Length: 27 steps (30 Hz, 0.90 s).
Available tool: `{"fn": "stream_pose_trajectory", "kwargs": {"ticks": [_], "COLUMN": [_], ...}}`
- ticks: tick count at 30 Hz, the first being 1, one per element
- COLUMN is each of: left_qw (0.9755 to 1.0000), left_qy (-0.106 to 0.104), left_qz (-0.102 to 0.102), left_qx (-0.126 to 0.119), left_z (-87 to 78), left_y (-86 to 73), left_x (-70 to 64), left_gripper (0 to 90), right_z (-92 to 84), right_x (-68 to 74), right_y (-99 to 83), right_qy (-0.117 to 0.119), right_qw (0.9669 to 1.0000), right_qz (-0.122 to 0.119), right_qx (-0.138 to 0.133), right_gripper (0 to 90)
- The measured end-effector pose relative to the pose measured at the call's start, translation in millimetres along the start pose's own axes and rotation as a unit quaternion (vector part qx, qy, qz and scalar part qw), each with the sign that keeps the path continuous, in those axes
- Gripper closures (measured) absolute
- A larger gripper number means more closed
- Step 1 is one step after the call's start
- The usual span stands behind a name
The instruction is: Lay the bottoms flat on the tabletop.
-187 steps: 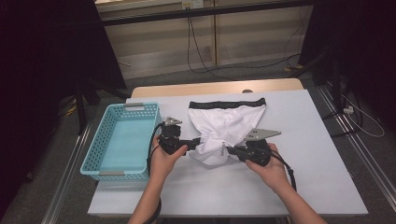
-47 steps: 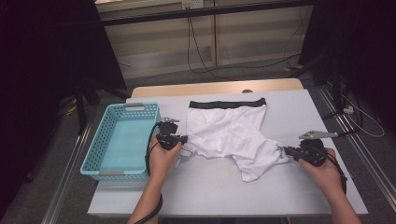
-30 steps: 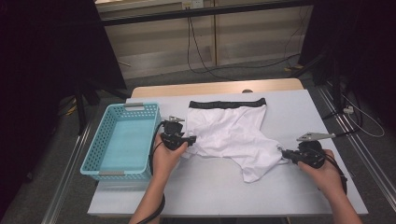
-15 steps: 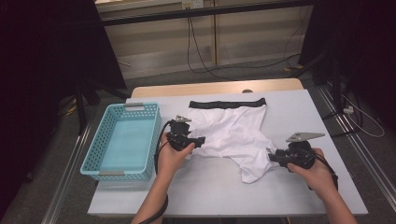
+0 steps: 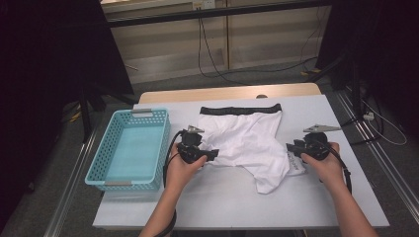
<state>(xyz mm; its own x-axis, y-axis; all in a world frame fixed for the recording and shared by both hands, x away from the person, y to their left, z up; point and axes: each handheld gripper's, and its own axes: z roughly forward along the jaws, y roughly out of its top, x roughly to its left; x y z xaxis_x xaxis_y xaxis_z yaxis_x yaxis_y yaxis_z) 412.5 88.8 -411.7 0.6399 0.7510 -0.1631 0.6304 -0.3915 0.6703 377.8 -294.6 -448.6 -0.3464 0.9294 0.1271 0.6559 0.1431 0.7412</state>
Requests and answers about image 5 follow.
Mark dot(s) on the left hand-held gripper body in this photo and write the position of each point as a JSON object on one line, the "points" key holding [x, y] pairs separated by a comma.
{"points": [[190, 144]]}

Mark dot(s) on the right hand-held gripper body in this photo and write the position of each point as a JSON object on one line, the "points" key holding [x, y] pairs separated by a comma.
{"points": [[316, 146]]}

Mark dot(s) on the white shorts with black waistband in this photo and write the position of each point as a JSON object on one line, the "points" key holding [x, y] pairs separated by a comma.
{"points": [[243, 141]]}

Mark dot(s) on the light blue plastic basket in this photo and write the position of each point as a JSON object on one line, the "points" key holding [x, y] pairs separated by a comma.
{"points": [[135, 151]]}

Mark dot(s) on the person's right hand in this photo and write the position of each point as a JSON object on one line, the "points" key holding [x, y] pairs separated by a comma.
{"points": [[326, 169]]}

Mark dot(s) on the person's left hand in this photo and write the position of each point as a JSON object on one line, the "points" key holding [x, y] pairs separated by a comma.
{"points": [[181, 174]]}

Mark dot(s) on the wooden table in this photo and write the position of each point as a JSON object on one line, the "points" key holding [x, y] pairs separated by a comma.
{"points": [[214, 94]]}

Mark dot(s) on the white table mat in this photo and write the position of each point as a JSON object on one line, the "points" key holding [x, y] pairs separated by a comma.
{"points": [[217, 214]]}

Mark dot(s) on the dark round table grommet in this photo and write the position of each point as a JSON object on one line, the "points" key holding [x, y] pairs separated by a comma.
{"points": [[262, 96]]}

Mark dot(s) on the white power adapter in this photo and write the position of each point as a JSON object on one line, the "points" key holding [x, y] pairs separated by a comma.
{"points": [[369, 116]]}

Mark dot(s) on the black metal stand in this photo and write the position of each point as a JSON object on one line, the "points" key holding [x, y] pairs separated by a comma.
{"points": [[355, 92], [86, 118]]}

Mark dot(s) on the yellow floor tape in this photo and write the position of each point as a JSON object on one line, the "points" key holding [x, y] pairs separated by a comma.
{"points": [[75, 116], [311, 70]]}

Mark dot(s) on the black curtain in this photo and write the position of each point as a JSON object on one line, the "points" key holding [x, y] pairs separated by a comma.
{"points": [[39, 65], [388, 49]]}

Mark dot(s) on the black horizontal metal bar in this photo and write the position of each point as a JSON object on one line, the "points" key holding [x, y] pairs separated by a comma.
{"points": [[210, 13]]}

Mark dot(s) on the aluminium floor rail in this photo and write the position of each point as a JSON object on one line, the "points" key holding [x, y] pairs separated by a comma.
{"points": [[388, 164], [69, 194]]}

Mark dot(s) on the white wall socket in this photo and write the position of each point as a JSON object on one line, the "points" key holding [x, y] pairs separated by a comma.
{"points": [[204, 4]]}

